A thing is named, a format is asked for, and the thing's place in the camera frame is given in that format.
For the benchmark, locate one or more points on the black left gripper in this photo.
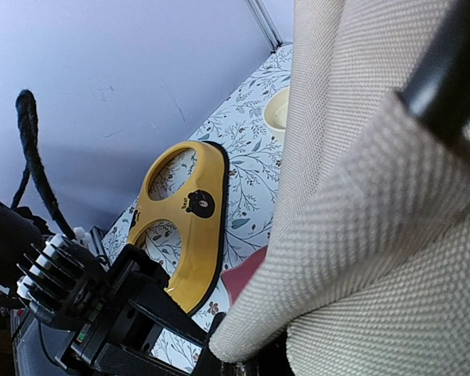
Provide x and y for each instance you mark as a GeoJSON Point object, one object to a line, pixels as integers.
{"type": "Point", "coordinates": [16, 235]}

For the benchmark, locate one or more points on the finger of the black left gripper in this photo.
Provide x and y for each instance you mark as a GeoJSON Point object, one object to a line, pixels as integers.
{"type": "Point", "coordinates": [140, 311]}

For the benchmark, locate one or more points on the beige fabric pet tent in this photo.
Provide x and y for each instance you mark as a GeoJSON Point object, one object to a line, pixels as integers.
{"type": "Point", "coordinates": [367, 271]}

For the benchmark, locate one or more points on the pink pet bowl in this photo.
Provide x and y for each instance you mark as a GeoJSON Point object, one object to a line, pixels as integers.
{"type": "Point", "coordinates": [237, 278]}

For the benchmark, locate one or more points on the cream pet bowl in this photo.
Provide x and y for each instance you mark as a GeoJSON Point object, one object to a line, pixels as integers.
{"type": "Point", "coordinates": [275, 114]}

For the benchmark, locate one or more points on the yellow double bowl holder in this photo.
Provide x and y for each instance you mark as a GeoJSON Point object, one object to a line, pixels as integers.
{"type": "Point", "coordinates": [198, 211]}

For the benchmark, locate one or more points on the floral white table mat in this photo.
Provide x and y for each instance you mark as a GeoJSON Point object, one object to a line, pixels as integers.
{"type": "Point", "coordinates": [255, 157]}

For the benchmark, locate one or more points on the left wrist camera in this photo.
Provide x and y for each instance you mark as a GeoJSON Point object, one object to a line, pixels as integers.
{"type": "Point", "coordinates": [64, 287]}

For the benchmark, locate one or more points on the left aluminium frame post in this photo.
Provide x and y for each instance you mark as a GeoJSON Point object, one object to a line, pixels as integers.
{"type": "Point", "coordinates": [265, 23]}

